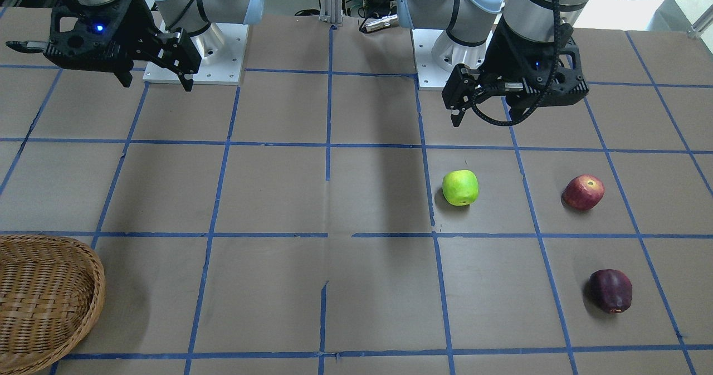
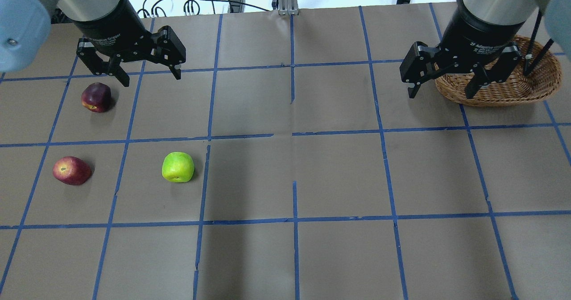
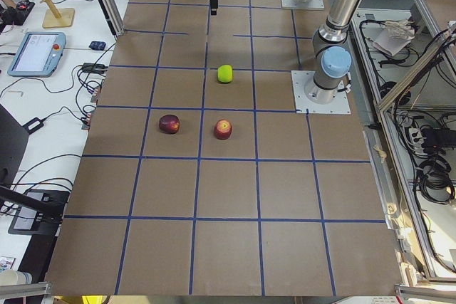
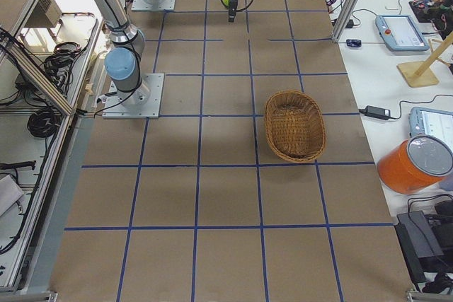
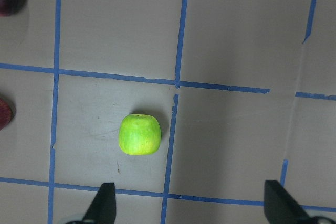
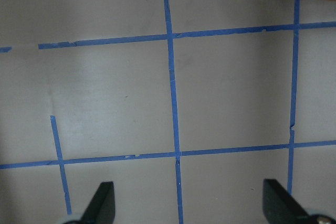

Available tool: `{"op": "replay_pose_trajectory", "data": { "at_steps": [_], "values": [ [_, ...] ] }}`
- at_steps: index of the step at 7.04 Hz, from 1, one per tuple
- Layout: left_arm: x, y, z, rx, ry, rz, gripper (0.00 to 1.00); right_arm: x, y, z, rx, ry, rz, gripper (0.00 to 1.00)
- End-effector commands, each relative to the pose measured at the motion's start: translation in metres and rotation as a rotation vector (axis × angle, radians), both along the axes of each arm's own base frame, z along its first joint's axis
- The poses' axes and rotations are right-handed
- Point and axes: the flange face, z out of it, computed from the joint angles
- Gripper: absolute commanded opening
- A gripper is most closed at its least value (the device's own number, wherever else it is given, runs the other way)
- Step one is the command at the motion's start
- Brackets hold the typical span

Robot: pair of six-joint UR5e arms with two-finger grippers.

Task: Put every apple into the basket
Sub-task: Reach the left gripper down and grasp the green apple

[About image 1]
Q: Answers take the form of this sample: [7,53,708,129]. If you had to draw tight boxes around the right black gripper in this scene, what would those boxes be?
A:
[6,0,203,91]

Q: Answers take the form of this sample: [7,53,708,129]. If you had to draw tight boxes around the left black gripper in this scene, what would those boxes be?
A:
[442,21,590,127]

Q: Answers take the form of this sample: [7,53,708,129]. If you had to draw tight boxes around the green apple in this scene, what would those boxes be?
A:
[442,169,480,206]

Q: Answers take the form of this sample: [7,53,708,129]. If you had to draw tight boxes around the red apple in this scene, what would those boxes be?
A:
[561,174,605,212]

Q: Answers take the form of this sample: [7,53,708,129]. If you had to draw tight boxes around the dark purple apple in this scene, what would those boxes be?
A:
[588,269,633,314]

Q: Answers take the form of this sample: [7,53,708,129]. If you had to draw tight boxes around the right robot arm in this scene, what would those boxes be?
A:
[7,0,265,91]

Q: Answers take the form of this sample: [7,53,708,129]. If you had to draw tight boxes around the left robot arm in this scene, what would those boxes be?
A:
[397,0,590,127]

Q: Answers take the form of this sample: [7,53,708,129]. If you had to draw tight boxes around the wicker basket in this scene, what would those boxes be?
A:
[1,235,106,374]

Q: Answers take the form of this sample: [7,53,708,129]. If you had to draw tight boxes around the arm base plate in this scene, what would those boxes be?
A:
[143,23,250,85]
[412,29,492,91]

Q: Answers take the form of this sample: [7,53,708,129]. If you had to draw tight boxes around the black braided cable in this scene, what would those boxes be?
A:
[471,0,564,126]

